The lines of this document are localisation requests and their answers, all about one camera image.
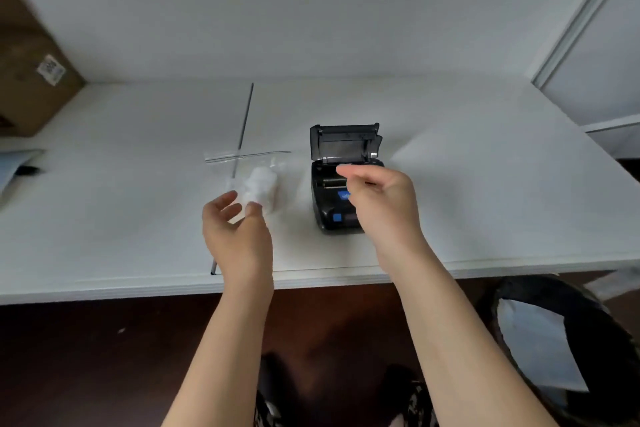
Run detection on person's left hand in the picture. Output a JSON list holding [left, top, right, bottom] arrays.
[[201, 190, 275, 292]]

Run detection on blue notebook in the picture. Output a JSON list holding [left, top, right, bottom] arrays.
[[0, 149, 46, 197]]

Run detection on white cabinet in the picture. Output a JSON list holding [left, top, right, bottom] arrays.
[[532, 0, 640, 160]]

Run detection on white table leg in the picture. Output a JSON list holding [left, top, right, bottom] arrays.
[[582, 269, 640, 302]]

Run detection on brown cardboard box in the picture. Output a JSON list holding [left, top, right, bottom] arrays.
[[0, 0, 87, 138]]

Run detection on clear zip plastic bag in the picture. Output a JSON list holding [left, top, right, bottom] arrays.
[[203, 150, 301, 222]]

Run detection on black printer with blue buttons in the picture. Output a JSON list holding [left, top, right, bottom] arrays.
[[309, 122, 386, 235]]

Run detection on person's right forearm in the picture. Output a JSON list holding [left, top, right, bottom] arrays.
[[385, 244, 559, 427]]

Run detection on person's right hand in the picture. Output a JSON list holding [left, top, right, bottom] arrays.
[[335, 163, 431, 282]]

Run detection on person's right patterned shoe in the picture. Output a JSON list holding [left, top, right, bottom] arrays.
[[387, 364, 441, 427]]

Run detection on white sticker label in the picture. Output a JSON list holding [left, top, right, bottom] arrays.
[[35, 54, 67, 87]]

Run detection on white paper roll red labels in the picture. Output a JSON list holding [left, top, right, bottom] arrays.
[[239, 166, 279, 216]]

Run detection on person's patterned shoe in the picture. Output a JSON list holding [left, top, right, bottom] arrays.
[[387, 364, 441, 427], [253, 351, 296, 427]]

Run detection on person's left patterned shoe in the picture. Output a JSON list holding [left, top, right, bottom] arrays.
[[253, 351, 296, 427]]

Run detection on person's left forearm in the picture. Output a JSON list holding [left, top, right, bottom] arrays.
[[162, 284, 276, 427]]

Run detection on black trash bin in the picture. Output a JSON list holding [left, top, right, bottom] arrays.
[[475, 275, 640, 427]]

